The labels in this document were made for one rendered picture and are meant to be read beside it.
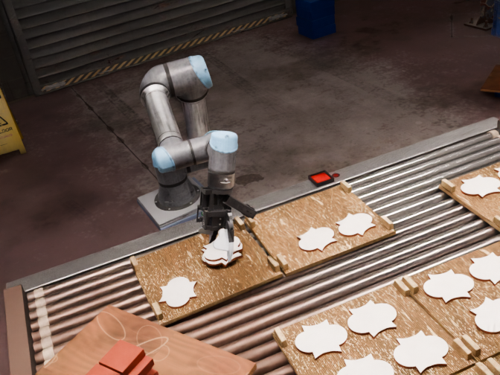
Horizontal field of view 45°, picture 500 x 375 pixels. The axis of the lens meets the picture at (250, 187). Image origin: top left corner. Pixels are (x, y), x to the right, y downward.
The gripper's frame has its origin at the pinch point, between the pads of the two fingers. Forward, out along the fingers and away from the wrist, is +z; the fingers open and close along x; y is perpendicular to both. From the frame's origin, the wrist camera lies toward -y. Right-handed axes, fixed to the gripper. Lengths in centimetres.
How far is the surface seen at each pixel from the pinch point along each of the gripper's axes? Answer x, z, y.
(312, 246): -7.5, 3.6, -35.5
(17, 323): -28, 30, 53
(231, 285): -7.3, 14.4, -7.7
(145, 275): -28.1, 18.0, 14.1
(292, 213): -29.0, -0.8, -39.4
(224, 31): -508, -55, -205
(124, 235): -208, 72, -24
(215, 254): -18.9, 8.4, -6.3
